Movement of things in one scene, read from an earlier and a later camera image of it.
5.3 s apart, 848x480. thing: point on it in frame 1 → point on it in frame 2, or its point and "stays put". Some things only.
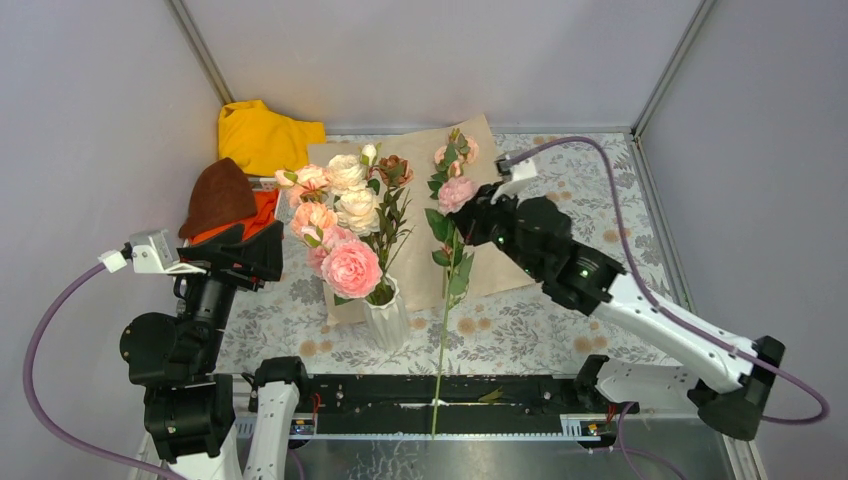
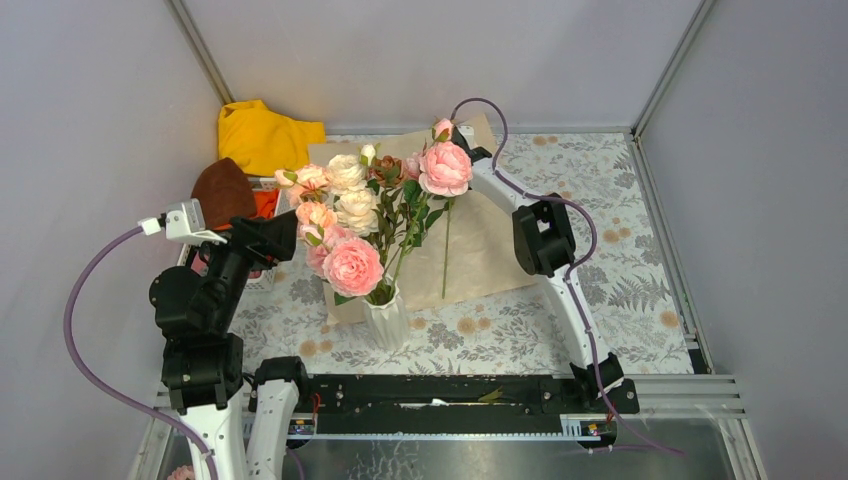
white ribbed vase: [389, 321] stays put
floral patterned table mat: [601, 180] stays put
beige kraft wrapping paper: [435, 265] stays put
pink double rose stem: [451, 183] → [446, 170]
